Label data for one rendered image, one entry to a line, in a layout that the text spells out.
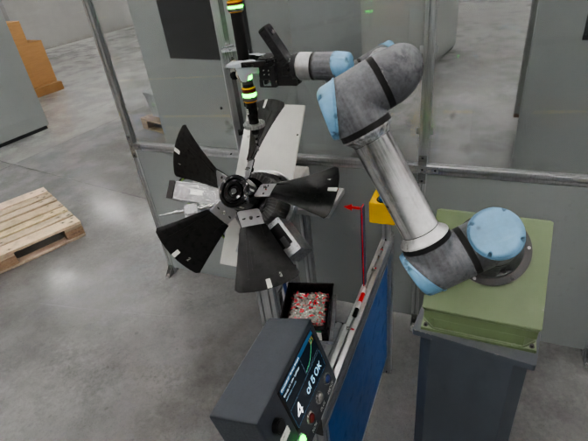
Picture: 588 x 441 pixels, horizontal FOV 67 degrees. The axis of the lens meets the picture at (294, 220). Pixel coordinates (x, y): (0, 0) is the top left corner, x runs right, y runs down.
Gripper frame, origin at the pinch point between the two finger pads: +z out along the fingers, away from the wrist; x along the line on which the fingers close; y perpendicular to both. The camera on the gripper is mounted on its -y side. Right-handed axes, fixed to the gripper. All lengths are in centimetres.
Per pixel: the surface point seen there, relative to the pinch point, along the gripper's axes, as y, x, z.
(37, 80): 137, 443, 684
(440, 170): 67, 70, -54
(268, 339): 42, -64, -35
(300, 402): 48, -72, -44
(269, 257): 63, -13, -8
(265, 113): 22.5, 16.3, 1.6
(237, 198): 44.5, -6.8, 4.8
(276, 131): 38, 36, 8
